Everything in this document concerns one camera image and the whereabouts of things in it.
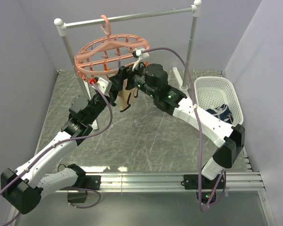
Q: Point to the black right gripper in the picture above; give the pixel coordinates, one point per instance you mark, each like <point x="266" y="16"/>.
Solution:
<point x="124" y="72"/>

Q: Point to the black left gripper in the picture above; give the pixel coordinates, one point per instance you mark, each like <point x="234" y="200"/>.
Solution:
<point x="112" y="99"/>

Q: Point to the beige underwear with navy trim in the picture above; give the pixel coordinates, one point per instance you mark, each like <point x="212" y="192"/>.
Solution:
<point x="126" y="97"/>

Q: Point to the pink round clip hanger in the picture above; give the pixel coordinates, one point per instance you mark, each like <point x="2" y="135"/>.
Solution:
<point x="95" y="57"/>

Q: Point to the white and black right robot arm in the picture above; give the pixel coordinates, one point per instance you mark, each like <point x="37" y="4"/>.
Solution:
<point x="228" y="138"/>

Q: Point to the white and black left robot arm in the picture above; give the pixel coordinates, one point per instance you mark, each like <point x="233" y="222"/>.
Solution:
<point x="28" y="184"/>

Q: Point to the navy blue underwear in basket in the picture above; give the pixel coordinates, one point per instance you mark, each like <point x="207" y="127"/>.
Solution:
<point x="223" y="113"/>

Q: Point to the white and silver clothes rack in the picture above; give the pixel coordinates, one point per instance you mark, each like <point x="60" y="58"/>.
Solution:
<point x="63" y="27"/>

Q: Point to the white plastic laundry basket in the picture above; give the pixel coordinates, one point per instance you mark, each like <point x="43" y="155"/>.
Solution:
<point x="212" y="92"/>

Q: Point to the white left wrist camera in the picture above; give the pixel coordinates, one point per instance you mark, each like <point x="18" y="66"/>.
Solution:
<point x="101" y="84"/>

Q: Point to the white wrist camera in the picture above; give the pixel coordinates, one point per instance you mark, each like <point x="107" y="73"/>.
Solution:
<point x="101" y="84"/>
<point x="141" y="57"/>

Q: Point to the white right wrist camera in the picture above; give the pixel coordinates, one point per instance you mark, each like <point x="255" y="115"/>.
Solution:
<point x="141" y="57"/>

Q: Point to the aluminium mounting rail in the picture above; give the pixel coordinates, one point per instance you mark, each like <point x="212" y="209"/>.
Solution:
<point x="152" y="182"/>

